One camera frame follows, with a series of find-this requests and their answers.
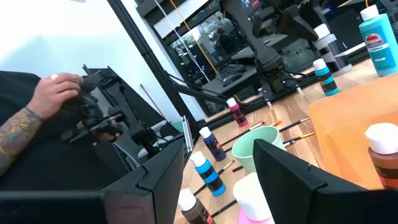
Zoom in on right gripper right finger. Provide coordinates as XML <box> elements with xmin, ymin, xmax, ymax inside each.
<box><xmin>252</xmin><ymin>138</ymin><xmax>398</xmax><ymax>224</ymax></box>

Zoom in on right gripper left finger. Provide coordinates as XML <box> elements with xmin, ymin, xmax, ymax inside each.
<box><xmin>0</xmin><ymin>139</ymin><xmax>187</xmax><ymax>224</ymax></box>

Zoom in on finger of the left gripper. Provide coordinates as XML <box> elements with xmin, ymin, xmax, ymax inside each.
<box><xmin>277</xmin><ymin>5</ymin><xmax>320</xmax><ymax>43</ymax></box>

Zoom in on large pink paint bottle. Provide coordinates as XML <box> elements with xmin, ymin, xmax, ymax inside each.
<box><xmin>232</xmin><ymin>172</ymin><xmax>276</xmax><ymax>224</ymax></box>

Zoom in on dark brown small paint bottle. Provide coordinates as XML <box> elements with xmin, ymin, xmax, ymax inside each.
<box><xmin>177</xmin><ymin>187</ymin><xmax>217</xmax><ymax>224</ymax></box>

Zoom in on sky blue small paint bottle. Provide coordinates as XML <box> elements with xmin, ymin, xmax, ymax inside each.
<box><xmin>189</xmin><ymin>151</ymin><xmax>227</xmax><ymax>197</ymax></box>

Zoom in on teal small paint bottle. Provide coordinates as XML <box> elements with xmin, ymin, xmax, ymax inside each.
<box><xmin>312</xmin><ymin>58</ymin><xmax>340</xmax><ymax>97</ymax></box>

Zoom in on dark blue small paint bottle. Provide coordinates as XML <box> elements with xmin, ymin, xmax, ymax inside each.
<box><xmin>198</xmin><ymin>126</ymin><xmax>227</xmax><ymax>162</ymax></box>

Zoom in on large teal paint bottle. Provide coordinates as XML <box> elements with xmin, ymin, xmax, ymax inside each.
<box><xmin>358</xmin><ymin>4</ymin><xmax>398</xmax><ymax>78</ymax></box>

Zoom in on magenta small paint bottle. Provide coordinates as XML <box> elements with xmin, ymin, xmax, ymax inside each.
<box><xmin>226</xmin><ymin>97</ymin><xmax>249</xmax><ymax>128</ymax></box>

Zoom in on person's forearm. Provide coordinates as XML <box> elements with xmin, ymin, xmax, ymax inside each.
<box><xmin>0</xmin><ymin>106</ymin><xmax>44</xmax><ymax>177</ymax></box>

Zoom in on black keyboard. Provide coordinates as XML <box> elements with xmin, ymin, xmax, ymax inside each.
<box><xmin>217</xmin><ymin>63</ymin><xmax>246</xmax><ymax>79</ymax></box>

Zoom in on black computer mouse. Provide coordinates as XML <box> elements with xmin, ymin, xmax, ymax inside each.
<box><xmin>222</xmin><ymin>73</ymin><xmax>244</xmax><ymax>88</ymax></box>

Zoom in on mint green ribbed cup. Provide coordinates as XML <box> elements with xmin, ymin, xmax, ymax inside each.
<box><xmin>231</xmin><ymin>125</ymin><xmax>285</xmax><ymax>175</ymax></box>

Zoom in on orange translucent plastic tray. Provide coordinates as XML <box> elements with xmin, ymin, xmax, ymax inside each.
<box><xmin>307</xmin><ymin>73</ymin><xmax>398</xmax><ymax>191</ymax></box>

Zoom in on dark grey side desk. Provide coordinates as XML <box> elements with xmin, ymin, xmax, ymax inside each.
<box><xmin>201</xmin><ymin>63</ymin><xmax>259</xmax><ymax>96</ymax></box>

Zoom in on person's hand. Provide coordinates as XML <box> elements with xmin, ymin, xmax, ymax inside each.
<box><xmin>27</xmin><ymin>72</ymin><xmax>84</xmax><ymax>121</ymax></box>

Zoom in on yellow extension cable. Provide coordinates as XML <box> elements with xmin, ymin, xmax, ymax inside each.
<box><xmin>169</xmin><ymin>0</ymin><xmax>220</xmax><ymax>75</ymax></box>

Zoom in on silver aluminium rail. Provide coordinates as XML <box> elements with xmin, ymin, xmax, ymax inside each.
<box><xmin>181</xmin><ymin>114</ymin><xmax>195</xmax><ymax>154</ymax></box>

